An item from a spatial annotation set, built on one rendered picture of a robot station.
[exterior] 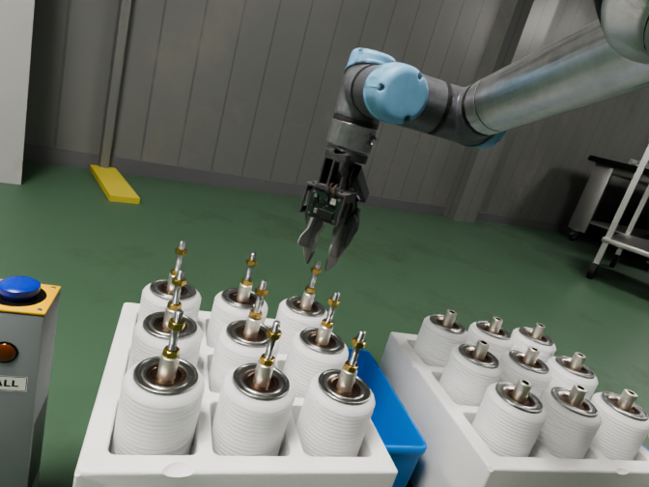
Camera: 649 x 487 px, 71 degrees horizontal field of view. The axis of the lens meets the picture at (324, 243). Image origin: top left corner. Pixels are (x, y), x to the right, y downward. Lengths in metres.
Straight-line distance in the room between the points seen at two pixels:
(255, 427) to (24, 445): 0.27
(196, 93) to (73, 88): 0.59
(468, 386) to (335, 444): 0.32
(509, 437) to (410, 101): 0.53
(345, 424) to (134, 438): 0.26
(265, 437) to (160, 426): 0.13
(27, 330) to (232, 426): 0.26
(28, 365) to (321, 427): 0.36
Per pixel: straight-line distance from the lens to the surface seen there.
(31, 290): 0.60
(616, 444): 0.99
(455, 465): 0.84
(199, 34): 2.67
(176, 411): 0.58
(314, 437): 0.66
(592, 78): 0.52
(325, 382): 0.65
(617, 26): 0.31
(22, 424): 0.67
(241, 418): 0.60
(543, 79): 0.56
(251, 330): 0.70
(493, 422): 0.81
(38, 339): 0.60
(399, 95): 0.61
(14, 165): 2.16
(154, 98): 2.62
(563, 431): 0.89
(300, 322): 0.81
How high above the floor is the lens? 0.60
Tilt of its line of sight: 16 degrees down
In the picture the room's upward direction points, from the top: 16 degrees clockwise
